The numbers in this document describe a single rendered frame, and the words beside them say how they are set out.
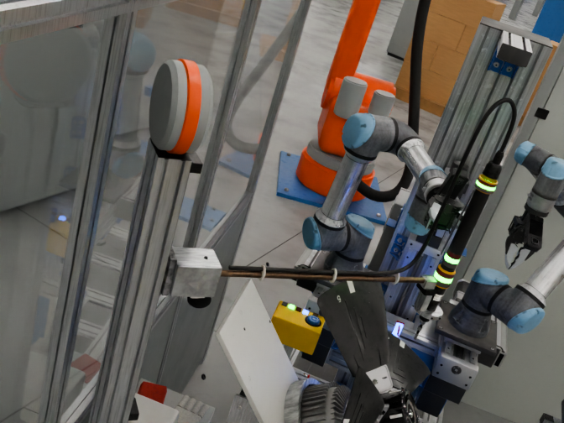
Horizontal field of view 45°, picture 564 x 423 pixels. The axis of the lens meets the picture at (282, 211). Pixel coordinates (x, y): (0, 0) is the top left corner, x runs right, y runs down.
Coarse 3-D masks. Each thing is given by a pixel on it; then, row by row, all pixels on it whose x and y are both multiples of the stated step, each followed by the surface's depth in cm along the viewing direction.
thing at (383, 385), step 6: (384, 366) 170; (372, 372) 169; (378, 372) 169; (384, 372) 170; (372, 378) 169; (378, 378) 169; (390, 378) 170; (378, 384) 169; (384, 384) 170; (390, 384) 170; (384, 390) 169
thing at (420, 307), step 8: (432, 280) 159; (424, 288) 159; (432, 288) 160; (424, 296) 161; (416, 304) 164; (424, 304) 162; (424, 312) 162; (432, 312) 164; (440, 312) 165; (432, 320) 163
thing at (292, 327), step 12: (276, 312) 215; (288, 312) 217; (300, 312) 219; (276, 324) 214; (288, 324) 213; (300, 324) 213; (288, 336) 215; (300, 336) 214; (312, 336) 213; (300, 348) 216; (312, 348) 215
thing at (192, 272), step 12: (180, 252) 133; (192, 252) 135; (204, 252) 136; (168, 264) 130; (180, 264) 129; (192, 264) 131; (204, 264) 132; (216, 264) 133; (168, 276) 130; (180, 276) 130; (192, 276) 131; (204, 276) 132; (216, 276) 133; (168, 288) 132; (180, 288) 131; (192, 288) 132; (204, 288) 133; (216, 288) 134
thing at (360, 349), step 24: (336, 288) 167; (360, 288) 171; (336, 312) 166; (360, 312) 169; (384, 312) 174; (336, 336) 165; (360, 336) 168; (384, 336) 172; (360, 360) 168; (384, 360) 170
